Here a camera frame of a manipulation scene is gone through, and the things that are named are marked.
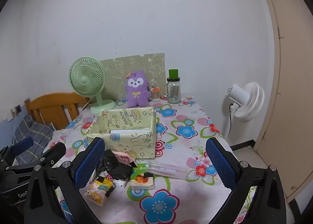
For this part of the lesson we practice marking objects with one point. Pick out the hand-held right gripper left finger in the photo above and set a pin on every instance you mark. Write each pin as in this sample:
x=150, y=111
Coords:
x=89, y=162

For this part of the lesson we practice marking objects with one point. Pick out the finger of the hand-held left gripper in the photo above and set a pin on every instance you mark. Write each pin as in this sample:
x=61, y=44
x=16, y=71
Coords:
x=55, y=151
x=23, y=144

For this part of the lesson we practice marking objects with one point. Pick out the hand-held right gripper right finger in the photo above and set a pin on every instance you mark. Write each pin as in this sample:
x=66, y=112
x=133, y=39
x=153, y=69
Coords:
x=220, y=162

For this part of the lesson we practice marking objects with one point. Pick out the yellow cartoon print box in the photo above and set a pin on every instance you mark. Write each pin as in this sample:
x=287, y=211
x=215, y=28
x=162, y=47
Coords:
x=132, y=144

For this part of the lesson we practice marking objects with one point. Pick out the clear inflated air cushion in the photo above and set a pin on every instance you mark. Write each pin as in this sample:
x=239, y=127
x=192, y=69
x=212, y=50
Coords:
x=166, y=169

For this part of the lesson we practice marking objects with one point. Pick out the green cartoon tissue pack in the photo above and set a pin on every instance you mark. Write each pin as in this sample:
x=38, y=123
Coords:
x=143, y=180

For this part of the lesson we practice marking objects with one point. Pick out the pale pink soft cloth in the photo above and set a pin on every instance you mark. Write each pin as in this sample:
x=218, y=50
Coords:
x=123, y=156

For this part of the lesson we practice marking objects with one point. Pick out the grey plaid blanket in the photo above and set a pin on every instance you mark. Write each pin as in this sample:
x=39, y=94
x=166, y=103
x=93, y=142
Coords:
x=31, y=133

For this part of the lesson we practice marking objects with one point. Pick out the colourful cartoon tissue pack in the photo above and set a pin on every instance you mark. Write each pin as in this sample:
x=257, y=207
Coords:
x=97, y=189

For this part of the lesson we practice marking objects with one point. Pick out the floral tablecloth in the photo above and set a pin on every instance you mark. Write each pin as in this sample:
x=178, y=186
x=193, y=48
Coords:
x=171, y=140

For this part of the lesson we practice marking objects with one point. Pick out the white standing fan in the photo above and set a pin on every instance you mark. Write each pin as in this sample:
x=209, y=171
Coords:
x=249, y=101

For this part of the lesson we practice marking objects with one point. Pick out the green desk fan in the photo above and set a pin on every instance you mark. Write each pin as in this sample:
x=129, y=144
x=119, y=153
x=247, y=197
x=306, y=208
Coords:
x=85, y=79

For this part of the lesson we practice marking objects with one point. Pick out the glass jar with green lid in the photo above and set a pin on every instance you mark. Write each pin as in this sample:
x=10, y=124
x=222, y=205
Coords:
x=173, y=92

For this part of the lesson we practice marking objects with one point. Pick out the purple plush toy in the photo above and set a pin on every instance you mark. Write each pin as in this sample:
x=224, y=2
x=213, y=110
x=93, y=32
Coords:
x=137, y=92

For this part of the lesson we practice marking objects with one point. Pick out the small jar with orange lid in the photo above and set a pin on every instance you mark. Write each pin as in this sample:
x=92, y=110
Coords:
x=155, y=95

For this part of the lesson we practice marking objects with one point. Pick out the beige wooden wardrobe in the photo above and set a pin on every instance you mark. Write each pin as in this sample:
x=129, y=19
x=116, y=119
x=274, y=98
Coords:
x=293, y=92

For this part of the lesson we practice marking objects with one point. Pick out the patterned cardboard board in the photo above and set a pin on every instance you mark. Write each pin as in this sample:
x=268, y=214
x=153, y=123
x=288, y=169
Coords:
x=146, y=67

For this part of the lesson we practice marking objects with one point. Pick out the wall socket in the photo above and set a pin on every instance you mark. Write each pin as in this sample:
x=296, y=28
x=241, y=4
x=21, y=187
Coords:
x=18, y=109

